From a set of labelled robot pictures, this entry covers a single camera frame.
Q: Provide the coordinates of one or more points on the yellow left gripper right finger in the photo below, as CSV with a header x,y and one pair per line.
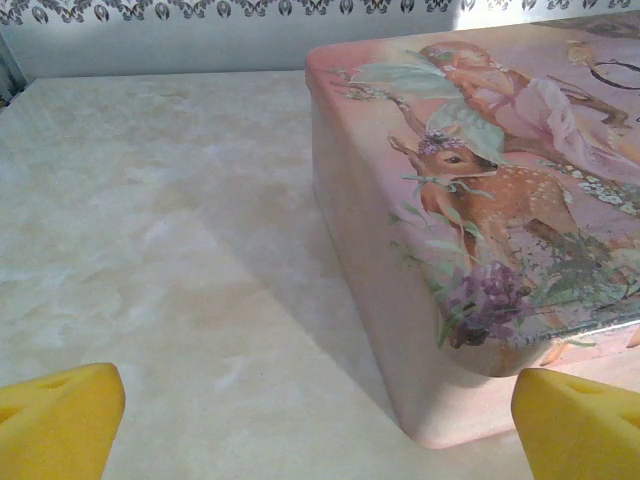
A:
x,y
580,430

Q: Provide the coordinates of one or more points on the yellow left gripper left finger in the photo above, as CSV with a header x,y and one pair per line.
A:
x,y
55,425

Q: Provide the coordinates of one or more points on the aluminium frame post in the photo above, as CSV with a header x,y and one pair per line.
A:
x,y
6,65

